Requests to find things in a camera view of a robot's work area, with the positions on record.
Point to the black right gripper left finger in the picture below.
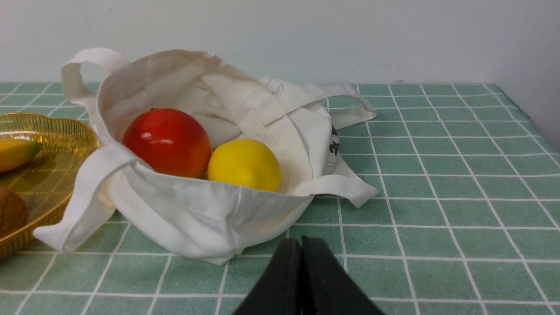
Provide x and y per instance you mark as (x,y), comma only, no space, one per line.
(276,291)

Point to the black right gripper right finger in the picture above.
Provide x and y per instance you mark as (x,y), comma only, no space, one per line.
(327,289)

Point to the red tomato fruit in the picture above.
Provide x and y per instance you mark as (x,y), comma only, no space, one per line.
(170,142)

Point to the white cloth tote bag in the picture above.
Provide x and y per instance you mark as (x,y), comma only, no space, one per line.
(196,218)

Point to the brown kiwi fruit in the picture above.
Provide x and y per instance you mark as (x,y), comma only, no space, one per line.
(13,212)

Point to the yellow lemon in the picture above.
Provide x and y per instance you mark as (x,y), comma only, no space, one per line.
(245,162)

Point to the green checkered tablecloth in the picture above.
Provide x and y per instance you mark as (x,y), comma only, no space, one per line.
(466,223)

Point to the yellow banana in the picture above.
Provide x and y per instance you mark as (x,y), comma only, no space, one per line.
(16,152)

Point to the golden wire fruit basket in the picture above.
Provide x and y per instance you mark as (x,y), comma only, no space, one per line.
(47,182)

